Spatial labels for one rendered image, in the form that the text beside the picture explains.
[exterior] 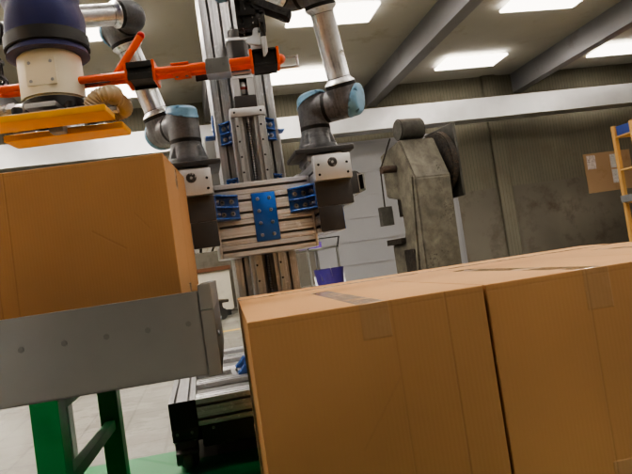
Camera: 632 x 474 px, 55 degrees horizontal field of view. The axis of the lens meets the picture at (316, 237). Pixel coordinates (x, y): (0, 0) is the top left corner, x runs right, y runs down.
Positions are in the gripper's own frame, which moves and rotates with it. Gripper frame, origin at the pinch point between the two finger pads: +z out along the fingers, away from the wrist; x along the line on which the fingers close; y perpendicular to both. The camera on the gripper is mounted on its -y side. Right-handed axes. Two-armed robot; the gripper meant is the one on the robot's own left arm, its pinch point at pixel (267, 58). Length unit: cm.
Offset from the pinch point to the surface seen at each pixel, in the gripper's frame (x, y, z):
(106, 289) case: 21, 48, 59
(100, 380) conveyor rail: 36, 47, 79
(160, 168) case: 20.7, 30.9, 31.5
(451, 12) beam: -612, -266, -245
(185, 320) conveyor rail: 34, 27, 69
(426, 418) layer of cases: 75, -16, 88
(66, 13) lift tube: 8, 52, -16
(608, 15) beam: -767, -572, -269
